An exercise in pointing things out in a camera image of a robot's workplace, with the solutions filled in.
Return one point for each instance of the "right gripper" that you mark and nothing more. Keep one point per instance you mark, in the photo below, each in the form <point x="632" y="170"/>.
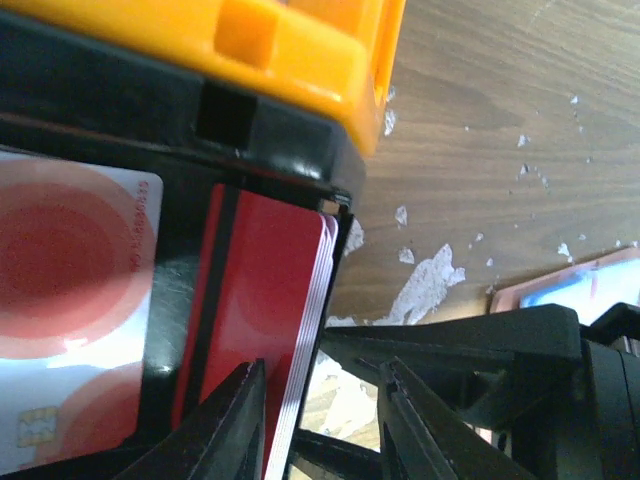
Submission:
<point x="491" y="369"/>

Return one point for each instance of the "red and white cards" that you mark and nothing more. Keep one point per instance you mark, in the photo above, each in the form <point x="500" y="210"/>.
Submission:
<point x="130" y="291"/>

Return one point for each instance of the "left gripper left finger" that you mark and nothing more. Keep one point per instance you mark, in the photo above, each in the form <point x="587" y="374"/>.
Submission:
<point x="223" y="438"/>

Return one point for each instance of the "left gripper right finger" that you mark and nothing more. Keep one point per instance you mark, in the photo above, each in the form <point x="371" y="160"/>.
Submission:
<point x="422" y="438"/>

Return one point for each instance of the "white debris pile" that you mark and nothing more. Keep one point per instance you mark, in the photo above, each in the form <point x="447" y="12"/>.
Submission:
<point x="425" y="289"/>

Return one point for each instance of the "black bin with red cards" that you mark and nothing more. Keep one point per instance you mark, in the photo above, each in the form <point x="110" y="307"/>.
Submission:
<point x="69" y="96"/>

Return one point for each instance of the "yellow bin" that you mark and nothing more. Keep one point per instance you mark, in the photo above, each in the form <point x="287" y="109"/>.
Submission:
<point x="332" y="57"/>

